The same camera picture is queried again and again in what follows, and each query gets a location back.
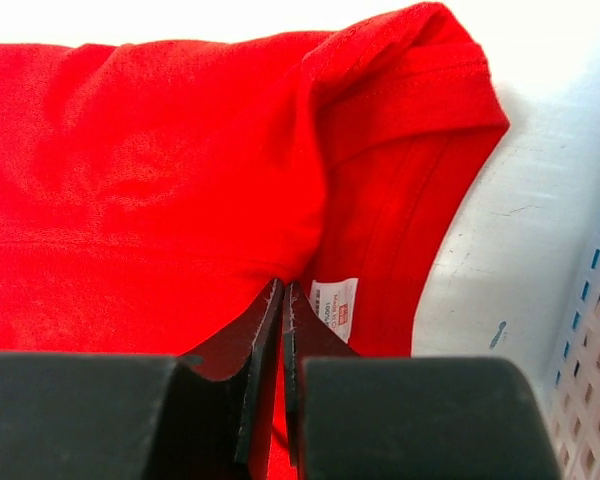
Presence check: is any red t shirt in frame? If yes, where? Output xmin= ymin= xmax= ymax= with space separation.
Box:
xmin=0 ymin=0 xmax=511 ymax=480

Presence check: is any white plastic laundry basket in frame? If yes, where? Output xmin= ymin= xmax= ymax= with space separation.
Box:
xmin=544 ymin=164 xmax=600 ymax=480

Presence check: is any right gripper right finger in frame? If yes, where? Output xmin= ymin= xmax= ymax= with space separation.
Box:
xmin=282 ymin=283 xmax=561 ymax=479

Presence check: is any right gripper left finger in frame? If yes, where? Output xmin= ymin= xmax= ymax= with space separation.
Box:
xmin=0 ymin=280 xmax=284 ymax=479

